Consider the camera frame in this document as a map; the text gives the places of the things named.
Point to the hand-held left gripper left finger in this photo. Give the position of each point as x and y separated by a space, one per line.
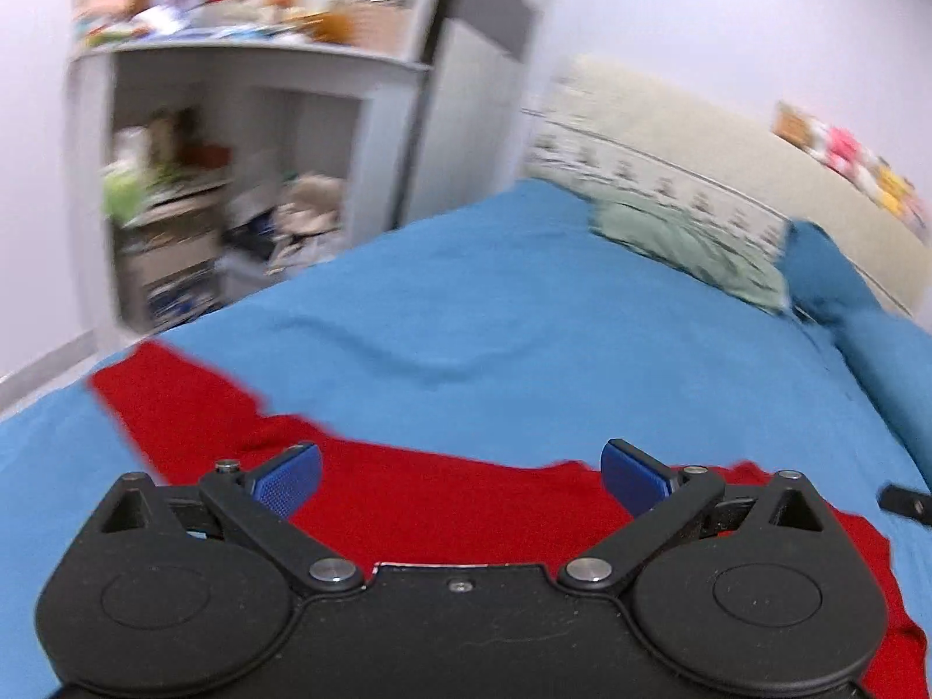
295 479

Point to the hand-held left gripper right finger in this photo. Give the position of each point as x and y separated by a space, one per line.
630 479

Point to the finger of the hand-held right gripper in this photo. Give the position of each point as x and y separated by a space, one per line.
906 502

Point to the red garment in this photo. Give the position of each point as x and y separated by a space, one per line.
408 495

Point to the blue bed sheet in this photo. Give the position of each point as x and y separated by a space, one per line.
510 335

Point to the blue bolster pillow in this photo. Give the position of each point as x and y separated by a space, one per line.
855 306

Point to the green pillow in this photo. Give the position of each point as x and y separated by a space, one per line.
692 251

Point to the beige plush toy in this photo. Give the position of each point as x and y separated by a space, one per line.
309 222

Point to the white shelf unit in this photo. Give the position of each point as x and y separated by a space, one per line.
240 182

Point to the patterned white pillow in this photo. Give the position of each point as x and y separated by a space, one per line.
655 160

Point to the beige bed headboard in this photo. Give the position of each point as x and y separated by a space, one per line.
764 160

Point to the row of plush toys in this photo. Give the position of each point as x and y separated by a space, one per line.
852 160

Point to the grey wardrobe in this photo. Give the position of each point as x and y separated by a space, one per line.
473 87

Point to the clutter on shelf top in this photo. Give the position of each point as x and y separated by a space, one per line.
240 11

